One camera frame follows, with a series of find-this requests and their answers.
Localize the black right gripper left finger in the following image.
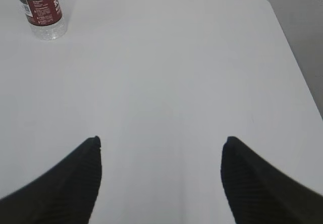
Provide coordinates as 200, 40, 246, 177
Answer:
1, 136, 102, 223

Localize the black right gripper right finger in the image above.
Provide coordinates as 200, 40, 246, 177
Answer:
221, 136, 322, 223

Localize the clear plastic water bottle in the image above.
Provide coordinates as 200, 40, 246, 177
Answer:
19, 0, 67, 40

